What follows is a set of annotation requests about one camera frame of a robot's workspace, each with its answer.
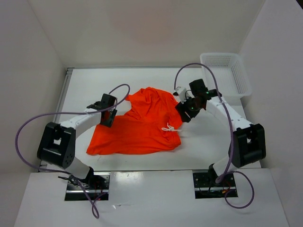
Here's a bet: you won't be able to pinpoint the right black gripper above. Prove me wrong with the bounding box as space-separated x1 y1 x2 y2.
174 94 202 123

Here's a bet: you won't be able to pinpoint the orange mesh shorts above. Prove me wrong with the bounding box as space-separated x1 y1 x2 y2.
86 87 182 156

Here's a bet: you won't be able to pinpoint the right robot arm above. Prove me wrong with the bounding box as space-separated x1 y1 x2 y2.
173 79 266 186

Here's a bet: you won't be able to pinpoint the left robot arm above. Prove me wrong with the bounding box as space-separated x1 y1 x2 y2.
37 94 117 189

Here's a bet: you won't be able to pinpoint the white plastic basket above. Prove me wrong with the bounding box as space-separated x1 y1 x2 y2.
200 52 252 99

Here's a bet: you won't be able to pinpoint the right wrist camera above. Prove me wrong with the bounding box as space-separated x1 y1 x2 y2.
173 87 187 103

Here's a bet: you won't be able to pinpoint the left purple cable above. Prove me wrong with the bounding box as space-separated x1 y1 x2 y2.
14 84 131 219

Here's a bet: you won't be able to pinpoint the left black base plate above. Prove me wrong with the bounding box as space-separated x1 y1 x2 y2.
64 172 110 201

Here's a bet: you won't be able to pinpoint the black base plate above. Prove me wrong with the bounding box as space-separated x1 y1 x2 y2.
64 172 110 201
192 170 238 199

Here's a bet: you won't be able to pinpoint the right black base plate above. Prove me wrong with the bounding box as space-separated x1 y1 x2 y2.
192 170 238 199

